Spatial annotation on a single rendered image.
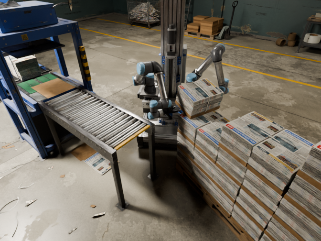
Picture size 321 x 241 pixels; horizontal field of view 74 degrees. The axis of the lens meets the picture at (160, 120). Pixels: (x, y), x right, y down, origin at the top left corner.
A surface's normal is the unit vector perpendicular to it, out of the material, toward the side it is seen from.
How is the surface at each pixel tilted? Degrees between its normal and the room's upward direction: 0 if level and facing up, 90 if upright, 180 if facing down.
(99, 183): 0
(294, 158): 1
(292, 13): 90
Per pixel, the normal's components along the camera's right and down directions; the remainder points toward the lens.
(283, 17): -0.64, 0.46
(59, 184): -0.01, -0.81
